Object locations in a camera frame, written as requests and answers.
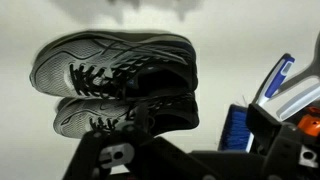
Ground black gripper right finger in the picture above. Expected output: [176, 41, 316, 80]
[246, 104, 320, 180]

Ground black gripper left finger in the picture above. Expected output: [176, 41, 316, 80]
[63, 104, 214, 180]

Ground grey running shoe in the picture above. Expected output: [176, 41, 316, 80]
[53, 93, 199, 139]
[29, 30, 198, 100]

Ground blue bristle brush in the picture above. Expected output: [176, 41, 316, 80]
[218, 53, 295, 151]

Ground white blue dustpan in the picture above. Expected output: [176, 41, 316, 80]
[259, 31, 320, 122]

